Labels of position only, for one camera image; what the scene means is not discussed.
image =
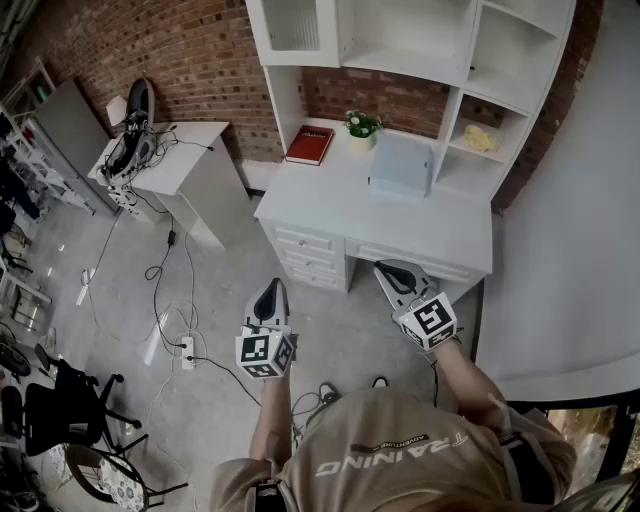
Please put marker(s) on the white cabinet with glass doors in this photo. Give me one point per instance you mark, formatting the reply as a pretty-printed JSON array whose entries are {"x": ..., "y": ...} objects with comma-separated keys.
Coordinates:
[{"x": 400, "y": 30}]

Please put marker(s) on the yellow crumpled cloth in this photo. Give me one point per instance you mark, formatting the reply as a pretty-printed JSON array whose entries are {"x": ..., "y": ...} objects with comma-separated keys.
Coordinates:
[{"x": 480, "y": 139}]

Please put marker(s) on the metal frame chair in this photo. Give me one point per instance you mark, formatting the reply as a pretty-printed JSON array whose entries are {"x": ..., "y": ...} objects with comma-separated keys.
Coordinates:
[{"x": 30, "y": 300}]

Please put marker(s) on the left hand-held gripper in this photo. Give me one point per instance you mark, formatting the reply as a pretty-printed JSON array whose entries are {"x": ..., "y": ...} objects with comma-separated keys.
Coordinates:
[{"x": 262, "y": 350}]

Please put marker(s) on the small potted flower plant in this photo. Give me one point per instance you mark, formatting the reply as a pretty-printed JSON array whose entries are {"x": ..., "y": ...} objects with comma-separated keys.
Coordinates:
[{"x": 361, "y": 142}]

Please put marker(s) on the person's beige shirt torso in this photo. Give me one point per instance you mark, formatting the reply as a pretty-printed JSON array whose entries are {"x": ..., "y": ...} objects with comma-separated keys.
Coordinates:
[{"x": 400, "y": 475}]

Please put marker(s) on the round patterned stool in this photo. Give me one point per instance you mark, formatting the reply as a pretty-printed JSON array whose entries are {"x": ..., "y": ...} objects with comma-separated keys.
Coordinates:
[{"x": 120, "y": 485}]

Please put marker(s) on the white small box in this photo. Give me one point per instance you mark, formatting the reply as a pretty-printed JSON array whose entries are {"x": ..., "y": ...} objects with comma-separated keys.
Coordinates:
[{"x": 116, "y": 107}]

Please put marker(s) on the black power adapter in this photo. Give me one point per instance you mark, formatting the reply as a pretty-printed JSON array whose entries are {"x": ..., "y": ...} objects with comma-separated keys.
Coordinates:
[{"x": 171, "y": 237}]

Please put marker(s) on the white cabinet door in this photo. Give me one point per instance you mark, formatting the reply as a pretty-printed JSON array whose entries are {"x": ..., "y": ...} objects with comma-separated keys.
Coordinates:
[{"x": 300, "y": 59}]

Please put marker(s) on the red hardcover book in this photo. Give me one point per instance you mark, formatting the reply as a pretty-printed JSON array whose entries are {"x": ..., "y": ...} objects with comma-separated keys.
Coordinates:
[{"x": 310, "y": 145}]

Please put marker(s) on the white wide desk drawer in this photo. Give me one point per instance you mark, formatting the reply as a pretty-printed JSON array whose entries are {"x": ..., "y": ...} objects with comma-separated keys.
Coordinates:
[{"x": 435, "y": 265}]

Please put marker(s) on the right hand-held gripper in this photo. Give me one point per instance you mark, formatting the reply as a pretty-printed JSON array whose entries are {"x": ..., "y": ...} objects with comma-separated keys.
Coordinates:
[{"x": 430, "y": 320}]

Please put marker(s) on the black framed glass window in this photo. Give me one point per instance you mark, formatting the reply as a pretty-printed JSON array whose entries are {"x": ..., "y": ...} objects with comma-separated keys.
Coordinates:
[{"x": 580, "y": 435}]

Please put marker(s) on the white floor plug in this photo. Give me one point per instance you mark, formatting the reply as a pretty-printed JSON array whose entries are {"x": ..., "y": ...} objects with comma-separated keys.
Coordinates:
[{"x": 86, "y": 277}]

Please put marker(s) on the white metal shelving unit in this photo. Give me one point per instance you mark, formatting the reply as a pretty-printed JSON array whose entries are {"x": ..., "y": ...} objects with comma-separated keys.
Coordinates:
[{"x": 37, "y": 150}]

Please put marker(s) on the light grey laptop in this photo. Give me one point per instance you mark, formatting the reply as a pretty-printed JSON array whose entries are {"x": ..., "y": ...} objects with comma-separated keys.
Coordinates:
[{"x": 400, "y": 160}]

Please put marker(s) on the person's left forearm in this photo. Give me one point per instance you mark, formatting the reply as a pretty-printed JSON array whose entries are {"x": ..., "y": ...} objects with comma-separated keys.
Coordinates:
[{"x": 272, "y": 420}]

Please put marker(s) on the person's right forearm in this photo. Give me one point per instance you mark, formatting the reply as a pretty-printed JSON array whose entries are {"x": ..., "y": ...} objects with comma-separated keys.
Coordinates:
[{"x": 465, "y": 385}]

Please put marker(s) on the white small desk drawer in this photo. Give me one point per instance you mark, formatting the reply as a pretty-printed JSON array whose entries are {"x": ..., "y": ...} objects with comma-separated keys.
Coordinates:
[
  {"x": 315, "y": 277},
  {"x": 307, "y": 260},
  {"x": 302, "y": 240}
]

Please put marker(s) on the white desk with hutch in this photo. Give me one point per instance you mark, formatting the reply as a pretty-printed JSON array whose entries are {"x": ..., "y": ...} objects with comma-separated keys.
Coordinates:
[{"x": 325, "y": 200}]

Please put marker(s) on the white power strip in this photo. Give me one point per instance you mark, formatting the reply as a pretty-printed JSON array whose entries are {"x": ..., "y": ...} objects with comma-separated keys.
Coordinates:
[{"x": 188, "y": 352}]

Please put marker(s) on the person's right black shoe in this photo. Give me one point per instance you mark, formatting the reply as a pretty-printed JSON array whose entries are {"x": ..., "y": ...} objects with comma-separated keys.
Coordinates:
[{"x": 379, "y": 382}]

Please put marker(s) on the black office chair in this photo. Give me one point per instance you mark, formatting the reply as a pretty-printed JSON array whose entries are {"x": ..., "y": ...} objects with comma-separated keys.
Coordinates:
[{"x": 55, "y": 415}]

